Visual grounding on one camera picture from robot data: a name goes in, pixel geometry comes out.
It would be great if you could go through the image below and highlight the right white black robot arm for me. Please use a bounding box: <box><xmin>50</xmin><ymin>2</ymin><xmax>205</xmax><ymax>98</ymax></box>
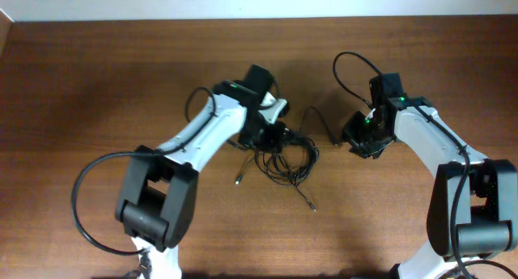
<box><xmin>342</xmin><ymin>73</ymin><xmax>517</xmax><ymax>278</ymax></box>

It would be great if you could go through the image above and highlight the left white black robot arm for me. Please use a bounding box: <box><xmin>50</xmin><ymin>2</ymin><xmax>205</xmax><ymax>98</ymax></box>
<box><xmin>116</xmin><ymin>65</ymin><xmax>287</xmax><ymax>278</ymax></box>

